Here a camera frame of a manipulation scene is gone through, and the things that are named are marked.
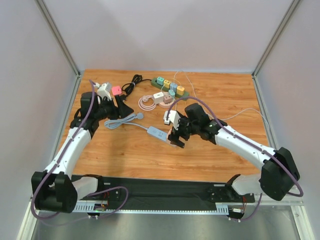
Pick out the light blue power strip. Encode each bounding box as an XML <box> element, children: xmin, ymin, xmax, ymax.
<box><xmin>103</xmin><ymin>112</ymin><xmax>167</xmax><ymax>143</ymax></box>

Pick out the beige patterned cube charger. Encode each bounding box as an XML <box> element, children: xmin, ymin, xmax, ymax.
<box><xmin>166</xmin><ymin>129</ymin><xmax>176</xmax><ymax>147</ymax></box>

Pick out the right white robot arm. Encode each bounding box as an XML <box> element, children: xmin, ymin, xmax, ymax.
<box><xmin>163</xmin><ymin>103</ymin><xmax>300</xmax><ymax>201</ymax></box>

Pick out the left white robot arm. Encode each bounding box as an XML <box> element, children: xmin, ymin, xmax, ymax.
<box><xmin>31</xmin><ymin>92</ymin><xmax>134</xmax><ymax>213</ymax></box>

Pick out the brown pink charger plug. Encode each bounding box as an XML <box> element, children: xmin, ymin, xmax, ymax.
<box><xmin>163</xmin><ymin>95</ymin><xmax>174</xmax><ymax>105</ymax></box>

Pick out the orange charger plug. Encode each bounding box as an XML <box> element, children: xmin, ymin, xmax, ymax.
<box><xmin>176</xmin><ymin>85</ymin><xmax>185</xmax><ymax>96</ymax></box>

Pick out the blue charger plug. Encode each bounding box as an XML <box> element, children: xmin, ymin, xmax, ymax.
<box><xmin>170</xmin><ymin>82</ymin><xmax>178</xmax><ymax>91</ymax></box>

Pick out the teal charger plug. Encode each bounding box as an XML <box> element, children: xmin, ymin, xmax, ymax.
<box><xmin>156</xmin><ymin>76</ymin><xmax>165</xmax><ymax>86</ymax></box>

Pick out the yellow charger plug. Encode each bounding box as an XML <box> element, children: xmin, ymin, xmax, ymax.
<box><xmin>163</xmin><ymin>79</ymin><xmax>172</xmax><ymax>89</ymax></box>

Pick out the white charger on pink strip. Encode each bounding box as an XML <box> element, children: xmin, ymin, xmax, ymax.
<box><xmin>153</xmin><ymin>92</ymin><xmax>164</xmax><ymax>105</ymax></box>

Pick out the light blue small charger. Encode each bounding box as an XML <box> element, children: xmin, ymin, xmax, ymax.
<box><xmin>168</xmin><ymin>89</ymin><xmax>176</xmax><ymax>98</ymax></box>

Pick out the green power strip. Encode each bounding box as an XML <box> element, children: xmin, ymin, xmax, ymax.
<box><xmin>151</xmin><ymin>76</ymin><xmax>190</xmax><ymax>99</ymax></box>

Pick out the black base mat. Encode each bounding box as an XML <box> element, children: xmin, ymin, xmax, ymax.
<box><xmin>87</xmin><ymin>176</ymin><xmax>255</xmax><ymax>208</ymax></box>

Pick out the black power cord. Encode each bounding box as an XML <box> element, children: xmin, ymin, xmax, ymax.
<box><xmin>120</xmin><ymin>74</ymin><xmax>153</xmax><ymax>101</ymax></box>

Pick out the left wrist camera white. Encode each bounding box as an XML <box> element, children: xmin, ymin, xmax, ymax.
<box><xmin>96</xmin><ymin>82</ymin><xmax>112</xmax><ymax>101</ymax></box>

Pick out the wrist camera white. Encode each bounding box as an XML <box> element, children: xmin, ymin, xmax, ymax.
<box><xmin>163</xmin><ymin>110</ymin><xmax>184</xmax><ymax>130</ymax></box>
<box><xmin>96</xmin><ymin>82</ymin><xmax>112</xmax><ymax>101</ymax></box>

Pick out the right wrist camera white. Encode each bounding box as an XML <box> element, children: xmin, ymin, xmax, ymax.
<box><xmin>163</xmin><ymin>110</ymin><xmax>184</xmax><ymax>130</ymax></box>

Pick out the white usb cable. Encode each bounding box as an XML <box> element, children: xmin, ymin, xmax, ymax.
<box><xmin>159</xmin><ymin>69</ymin><xmax>271</xmax><ymax>131</ymax></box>

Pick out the grey slotted cable duct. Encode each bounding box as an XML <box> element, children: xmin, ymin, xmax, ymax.
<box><xmin>73</xmin><ymin>202</ymin><xmax>245</xmax><ymax>215</ymax></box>

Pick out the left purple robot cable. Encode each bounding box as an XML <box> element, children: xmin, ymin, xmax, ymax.
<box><xmin>30</xmin><ymin>79</ymin><xmax>130</xmax><ymax>227</ymax></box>

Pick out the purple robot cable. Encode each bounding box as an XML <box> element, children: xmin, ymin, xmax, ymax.
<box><xmin>167</xmin><ymin>95</ymin><xmax>304</xmax><ymax>223</ymax></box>
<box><xmin>30</xmin><ymin>79</ymin><xmax>130</xmax><ymax>227</ymax></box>

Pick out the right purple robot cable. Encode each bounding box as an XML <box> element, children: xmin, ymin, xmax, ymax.
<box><xmin>167</xmin><ymin>95</ymin><xmax>304</xmax><ymax>223</ymax></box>

